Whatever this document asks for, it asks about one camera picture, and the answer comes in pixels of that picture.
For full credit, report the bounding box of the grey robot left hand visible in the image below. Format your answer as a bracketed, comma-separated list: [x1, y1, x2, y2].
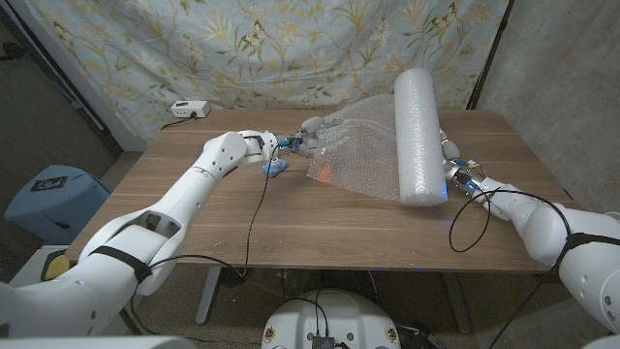
[278, 114, 340, 160]

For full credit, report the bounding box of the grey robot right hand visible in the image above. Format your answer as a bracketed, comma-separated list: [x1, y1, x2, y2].
[438, 128, 479, 188]

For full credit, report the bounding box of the bubble wrap roll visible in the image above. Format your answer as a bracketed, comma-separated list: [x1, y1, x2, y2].
[306, 67, 450, 208]

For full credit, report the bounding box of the white power strip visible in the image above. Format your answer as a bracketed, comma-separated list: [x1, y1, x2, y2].
[170, 100, 212, 119]

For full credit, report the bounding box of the black backdrop stand pole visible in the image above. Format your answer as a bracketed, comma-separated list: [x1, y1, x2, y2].
[41, 57, 107, 132]
[465, 0, 515, 111]

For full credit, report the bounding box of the floral backdrop cloth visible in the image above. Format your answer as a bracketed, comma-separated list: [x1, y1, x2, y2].
[28, 0, 512, 143]

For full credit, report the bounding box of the grey table leg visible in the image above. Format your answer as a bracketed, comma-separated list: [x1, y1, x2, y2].
[443, 270, 472, 335]

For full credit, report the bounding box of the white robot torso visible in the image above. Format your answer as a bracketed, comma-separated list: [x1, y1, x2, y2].
[260, 289, 402, 349]

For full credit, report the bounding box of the white table leg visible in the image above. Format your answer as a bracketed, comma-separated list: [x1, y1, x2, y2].
[196, 266, 222, 325]

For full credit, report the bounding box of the blue plastic bin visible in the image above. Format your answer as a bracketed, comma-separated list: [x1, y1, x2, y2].
[3, 164, 112, 246]

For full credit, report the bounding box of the yellow and white floor mat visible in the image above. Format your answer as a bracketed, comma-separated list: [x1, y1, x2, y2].
[9, 244, 74, 287]

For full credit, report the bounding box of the blue toy camera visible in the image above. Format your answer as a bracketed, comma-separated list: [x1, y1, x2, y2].
[262, 158, 289, 179]

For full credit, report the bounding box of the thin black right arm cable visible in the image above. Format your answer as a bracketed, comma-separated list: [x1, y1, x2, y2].
[448, 181, 575, 349]

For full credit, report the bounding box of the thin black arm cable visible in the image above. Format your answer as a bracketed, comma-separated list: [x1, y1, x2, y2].
[448, 181, 575, 349]
[144, 143, 285, 280]

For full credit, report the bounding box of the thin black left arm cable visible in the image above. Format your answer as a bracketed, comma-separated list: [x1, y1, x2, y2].
[144, 143, 285, 280]

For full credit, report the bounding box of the black power strip cord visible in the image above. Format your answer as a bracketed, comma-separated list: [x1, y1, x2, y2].
[160, 111, 199, 131]

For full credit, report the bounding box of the black torso cable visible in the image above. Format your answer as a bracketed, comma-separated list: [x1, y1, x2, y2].
[289, 296, 331, 338]

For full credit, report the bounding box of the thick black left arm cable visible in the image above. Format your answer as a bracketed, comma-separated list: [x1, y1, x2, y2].
[118, 293, 161, 338]

